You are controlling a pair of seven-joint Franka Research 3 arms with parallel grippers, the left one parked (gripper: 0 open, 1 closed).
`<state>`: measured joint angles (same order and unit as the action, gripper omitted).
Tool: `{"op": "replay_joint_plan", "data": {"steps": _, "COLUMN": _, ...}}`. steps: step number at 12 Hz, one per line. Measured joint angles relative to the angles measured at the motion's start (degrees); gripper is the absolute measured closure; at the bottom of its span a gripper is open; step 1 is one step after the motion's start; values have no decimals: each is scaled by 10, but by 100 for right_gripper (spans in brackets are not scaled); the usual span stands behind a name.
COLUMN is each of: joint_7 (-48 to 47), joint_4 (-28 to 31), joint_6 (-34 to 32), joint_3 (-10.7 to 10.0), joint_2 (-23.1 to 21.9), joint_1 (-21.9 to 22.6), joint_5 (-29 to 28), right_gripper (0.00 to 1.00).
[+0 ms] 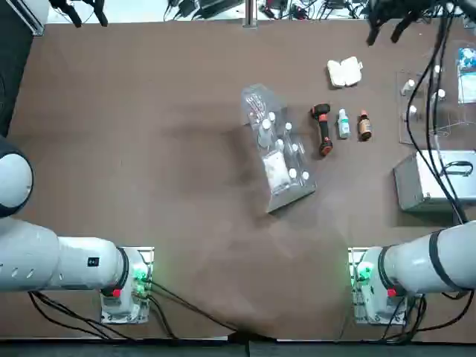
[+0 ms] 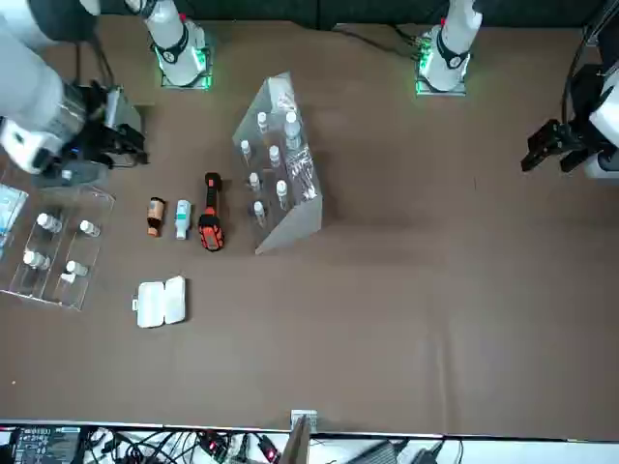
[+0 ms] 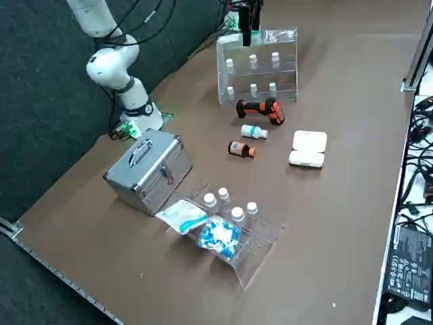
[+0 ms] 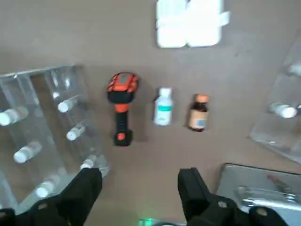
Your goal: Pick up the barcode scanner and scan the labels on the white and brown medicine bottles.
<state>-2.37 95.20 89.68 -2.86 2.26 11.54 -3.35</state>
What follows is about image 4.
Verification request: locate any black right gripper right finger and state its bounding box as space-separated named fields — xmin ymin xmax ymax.
xmin=177 ymin=167 xmax=289 ymax=226

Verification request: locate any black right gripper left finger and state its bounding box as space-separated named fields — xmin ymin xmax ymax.
xmin=0 ymin=167 xmax=103 ymax=226

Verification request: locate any orange black barcode scanner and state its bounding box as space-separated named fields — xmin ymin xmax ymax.
xmin=106 ymin=73 xmax=140 ymax=147

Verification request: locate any brown medicine bottle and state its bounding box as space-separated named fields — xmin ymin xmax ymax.
xmin=187 ymin=93 xmax=210 ymax=132

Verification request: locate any white medicine bottle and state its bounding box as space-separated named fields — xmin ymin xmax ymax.
xmin=153 ymin=87 xmax=174 ymax=126

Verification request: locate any small white capped vial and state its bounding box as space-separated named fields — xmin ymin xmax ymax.
xmin=0 ymin=107 xmax=29 ymax=127
xmin=269 ymin=102 xmax=298 ymax=118
xmin=13 ymin=141 xmax=43 ymax=163
xmin=35 ymin=174 xmax=62 ymax=198
xmin=66 ymin=122 xmax=87 ymax=141
xmin=79 ymin=154 xmax=104 ymax=171
xmin=57 ymin=96 xmax=79 ymax=113

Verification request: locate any large clear acrylic shelf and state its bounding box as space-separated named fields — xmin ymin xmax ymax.
xmin=0 ymin=65 xmax=111 ymax=212

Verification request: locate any small clear acrylic shelf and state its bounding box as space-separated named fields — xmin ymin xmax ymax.
xmin=248 ymin=28 xmax=301 ymax=165

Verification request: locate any steel box with handle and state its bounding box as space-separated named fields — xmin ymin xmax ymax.
xmin=215 ymin=163 xmax=301 ymax=226

